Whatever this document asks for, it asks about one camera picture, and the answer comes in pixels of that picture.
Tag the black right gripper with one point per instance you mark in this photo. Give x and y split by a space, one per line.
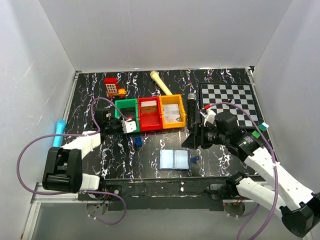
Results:
197 136

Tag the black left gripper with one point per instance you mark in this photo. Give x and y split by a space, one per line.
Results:
116 124

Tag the navy blue card holder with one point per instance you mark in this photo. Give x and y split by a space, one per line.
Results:
177 160

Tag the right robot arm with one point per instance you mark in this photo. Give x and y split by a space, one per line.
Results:
296 205

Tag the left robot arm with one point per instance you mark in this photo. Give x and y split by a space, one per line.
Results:
63 170

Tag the white cards in yellow bin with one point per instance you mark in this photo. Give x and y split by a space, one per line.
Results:
171 113

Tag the orange cards in red bin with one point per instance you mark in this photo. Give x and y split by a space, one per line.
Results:
148 107

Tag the green plastic bin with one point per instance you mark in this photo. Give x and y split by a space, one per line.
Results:
128 109

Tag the blue toy brick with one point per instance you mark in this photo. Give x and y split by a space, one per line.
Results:
138 141

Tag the red plastic bin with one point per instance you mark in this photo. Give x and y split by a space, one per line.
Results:
150 121

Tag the black microphone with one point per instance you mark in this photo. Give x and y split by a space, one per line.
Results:
191 110

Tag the yellow plastic bin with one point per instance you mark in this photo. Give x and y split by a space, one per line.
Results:
177 98

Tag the light blue toy microphone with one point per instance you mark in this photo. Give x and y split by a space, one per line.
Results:
60 129

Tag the beige wooden microphone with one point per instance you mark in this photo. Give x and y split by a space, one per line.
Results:
156 78

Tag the black white chessboard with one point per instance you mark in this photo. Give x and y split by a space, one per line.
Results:
233 98

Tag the yellow green brick stack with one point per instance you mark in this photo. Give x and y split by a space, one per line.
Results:
262 128

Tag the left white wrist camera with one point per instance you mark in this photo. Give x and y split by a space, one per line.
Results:
128 126

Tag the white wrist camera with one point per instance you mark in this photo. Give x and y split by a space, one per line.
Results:
208 114
128 126

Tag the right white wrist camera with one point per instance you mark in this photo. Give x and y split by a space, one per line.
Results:
208 114

